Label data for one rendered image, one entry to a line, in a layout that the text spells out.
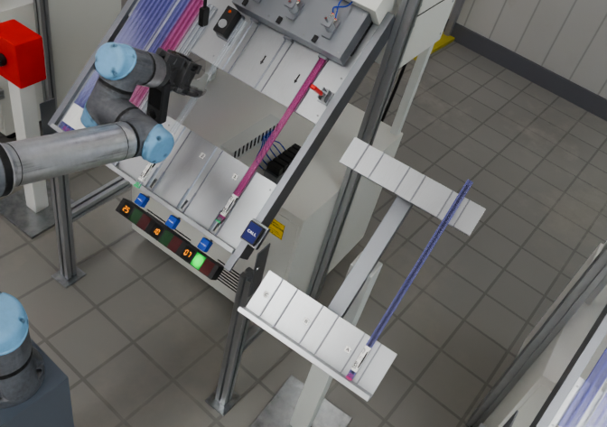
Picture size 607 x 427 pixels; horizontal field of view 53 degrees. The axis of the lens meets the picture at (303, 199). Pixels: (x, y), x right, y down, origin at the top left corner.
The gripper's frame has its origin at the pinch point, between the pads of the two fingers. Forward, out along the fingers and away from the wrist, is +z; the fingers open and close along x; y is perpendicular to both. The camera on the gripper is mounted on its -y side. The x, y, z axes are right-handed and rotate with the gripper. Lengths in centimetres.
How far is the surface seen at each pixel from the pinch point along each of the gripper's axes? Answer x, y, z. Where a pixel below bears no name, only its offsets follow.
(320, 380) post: -60, -58, 26
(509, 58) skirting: -19, 77, 303
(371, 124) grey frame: -35.0, 11.8, 32.5
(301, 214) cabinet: -29.7, -21.1, 31.2
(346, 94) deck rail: -31.9, 16.7, 10.8
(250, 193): -24.9, -15.8, 1.9
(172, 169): -2.5, -21.6, 0.4
